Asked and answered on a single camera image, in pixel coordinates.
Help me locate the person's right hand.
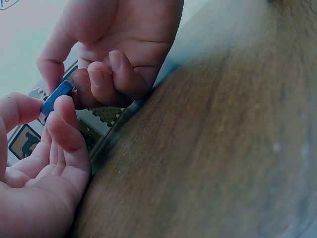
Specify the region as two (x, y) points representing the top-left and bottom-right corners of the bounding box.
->
(36, 0), (185, 110)

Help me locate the person's left hand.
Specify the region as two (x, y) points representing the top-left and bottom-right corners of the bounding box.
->
(0, 92), (93, 238)

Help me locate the small blue plastic piece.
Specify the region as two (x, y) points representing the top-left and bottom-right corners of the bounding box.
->
(39, 79), (75, 122)

